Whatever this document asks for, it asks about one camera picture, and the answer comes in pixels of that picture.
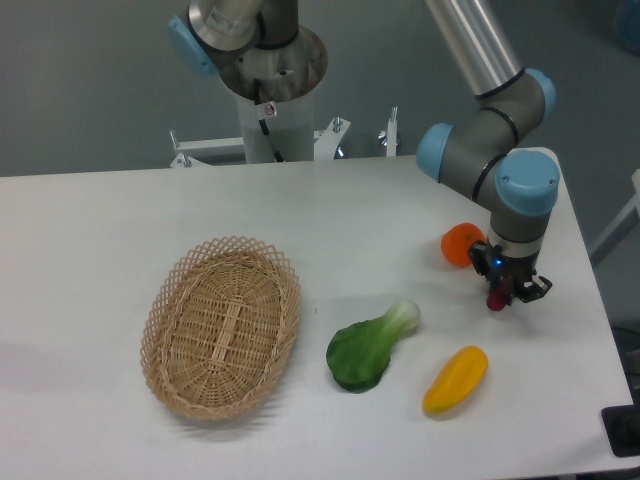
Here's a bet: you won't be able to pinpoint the black cable on pedestal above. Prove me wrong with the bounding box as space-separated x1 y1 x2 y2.
251 78 286 164

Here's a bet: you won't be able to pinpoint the yellow mango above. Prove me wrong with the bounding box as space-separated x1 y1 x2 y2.
422 345 489 416

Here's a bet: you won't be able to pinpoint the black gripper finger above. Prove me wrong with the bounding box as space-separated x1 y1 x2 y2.
468 240 492 281
514 274 553 303

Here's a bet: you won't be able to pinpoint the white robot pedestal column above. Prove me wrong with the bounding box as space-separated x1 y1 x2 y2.
235 93 314 164

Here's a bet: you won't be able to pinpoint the white metal mounting frame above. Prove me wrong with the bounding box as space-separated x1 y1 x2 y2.
169 105 401 169

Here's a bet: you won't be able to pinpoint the oval wicker basket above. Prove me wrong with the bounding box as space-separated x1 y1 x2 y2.
140 236 301 421

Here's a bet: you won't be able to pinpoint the orange tangerine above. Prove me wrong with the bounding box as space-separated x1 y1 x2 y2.
440 223 486 268

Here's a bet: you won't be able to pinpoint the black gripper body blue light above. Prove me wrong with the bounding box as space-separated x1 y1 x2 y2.
487 241 539 295

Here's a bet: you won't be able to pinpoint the green bok choy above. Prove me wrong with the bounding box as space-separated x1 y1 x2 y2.
325 299 421 393

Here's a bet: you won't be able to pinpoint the purple sweet potato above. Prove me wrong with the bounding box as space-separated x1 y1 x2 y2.
486 279 511 312

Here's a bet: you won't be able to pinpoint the black box at table edge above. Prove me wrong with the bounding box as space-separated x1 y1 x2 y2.
601 405 639 458

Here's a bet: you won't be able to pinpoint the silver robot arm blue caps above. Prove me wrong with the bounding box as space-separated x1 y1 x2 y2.
167 1 560 311

